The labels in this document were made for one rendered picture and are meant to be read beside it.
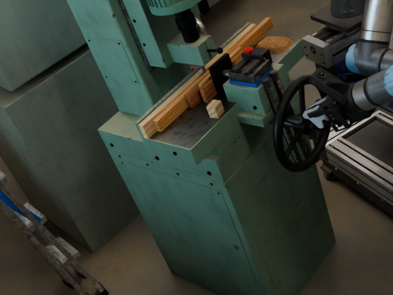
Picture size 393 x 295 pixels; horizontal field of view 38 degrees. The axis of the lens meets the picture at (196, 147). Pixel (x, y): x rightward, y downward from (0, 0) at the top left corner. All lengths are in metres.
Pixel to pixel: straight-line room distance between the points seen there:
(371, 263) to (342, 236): 0.19
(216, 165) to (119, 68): 0.50
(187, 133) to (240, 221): 0.37
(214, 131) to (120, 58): 0.44
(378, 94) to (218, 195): 0.67
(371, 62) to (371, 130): 1.16
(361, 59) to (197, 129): 0.50
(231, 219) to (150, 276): 0.83
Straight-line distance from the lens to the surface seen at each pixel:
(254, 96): 1.68
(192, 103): 1.79
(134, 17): 1.83
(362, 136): 2.62
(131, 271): 2.70
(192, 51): 1.78
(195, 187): 1.89
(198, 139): 1.65
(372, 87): 1.40
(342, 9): 2.22
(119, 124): 2.08
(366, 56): 1.51
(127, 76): 1.96
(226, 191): 1.79
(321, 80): 1.48
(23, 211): 2.29
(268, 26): 2.09
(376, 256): 2.40
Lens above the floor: 1.80
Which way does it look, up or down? 34 degrees down
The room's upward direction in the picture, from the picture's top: 22 degrees counter-clockwise
